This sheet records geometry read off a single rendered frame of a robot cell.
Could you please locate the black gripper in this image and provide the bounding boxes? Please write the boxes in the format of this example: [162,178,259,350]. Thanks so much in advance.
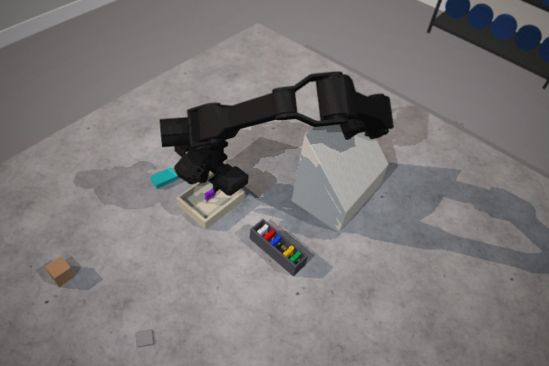
[175,140,248,195]

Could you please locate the tan cube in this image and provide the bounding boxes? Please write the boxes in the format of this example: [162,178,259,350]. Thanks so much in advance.
[45,256,75,287]

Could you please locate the beige open-top tray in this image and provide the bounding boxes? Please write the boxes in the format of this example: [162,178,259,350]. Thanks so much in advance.
[177,172,245,230]

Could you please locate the teal rectangular block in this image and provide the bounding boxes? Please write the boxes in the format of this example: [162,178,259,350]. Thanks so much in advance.
[150,168,178,189]

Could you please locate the yellow fuse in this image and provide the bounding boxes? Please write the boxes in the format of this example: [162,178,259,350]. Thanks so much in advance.
[283,246,294,257]

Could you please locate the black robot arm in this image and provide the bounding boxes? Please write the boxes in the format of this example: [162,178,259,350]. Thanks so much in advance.
[160,72,394,184]

